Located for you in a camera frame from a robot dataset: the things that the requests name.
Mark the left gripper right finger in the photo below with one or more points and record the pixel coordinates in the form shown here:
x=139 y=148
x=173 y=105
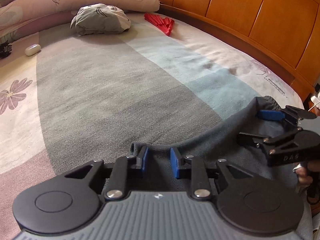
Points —
x=192 y=168

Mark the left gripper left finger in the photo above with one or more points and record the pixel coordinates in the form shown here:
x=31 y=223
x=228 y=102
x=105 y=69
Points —
x=121 y=170

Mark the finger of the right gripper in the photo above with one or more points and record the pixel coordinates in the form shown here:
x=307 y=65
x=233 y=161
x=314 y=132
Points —
x=265 y=139
x=289 y=116

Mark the dark grey trousers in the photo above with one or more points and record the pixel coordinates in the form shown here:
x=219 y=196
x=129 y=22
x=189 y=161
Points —
x=189 y=124

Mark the red folding fan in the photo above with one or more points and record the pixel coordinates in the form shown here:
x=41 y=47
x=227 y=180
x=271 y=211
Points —
x=165 y=25

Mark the person right hand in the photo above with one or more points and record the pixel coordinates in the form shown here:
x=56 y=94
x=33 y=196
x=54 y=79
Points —
x=302 y=175

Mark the wooden orange headboard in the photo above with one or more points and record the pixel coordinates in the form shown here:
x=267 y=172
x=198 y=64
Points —
x=281 y=34

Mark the striped pastel bed sheet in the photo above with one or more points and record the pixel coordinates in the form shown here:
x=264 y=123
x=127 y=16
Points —
x=51 y=102

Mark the white earbuds case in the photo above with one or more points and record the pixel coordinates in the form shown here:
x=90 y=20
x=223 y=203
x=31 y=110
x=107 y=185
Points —
x=32 y=50

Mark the bundled grey white cloth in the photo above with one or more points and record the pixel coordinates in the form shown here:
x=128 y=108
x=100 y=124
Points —
x=100 y=19

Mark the black hair claw clip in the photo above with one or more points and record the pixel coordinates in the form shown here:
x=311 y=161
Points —
x=5 y=50

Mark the folded floral pink quilt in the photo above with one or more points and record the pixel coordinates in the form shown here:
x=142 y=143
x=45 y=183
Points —
x=20 y=12

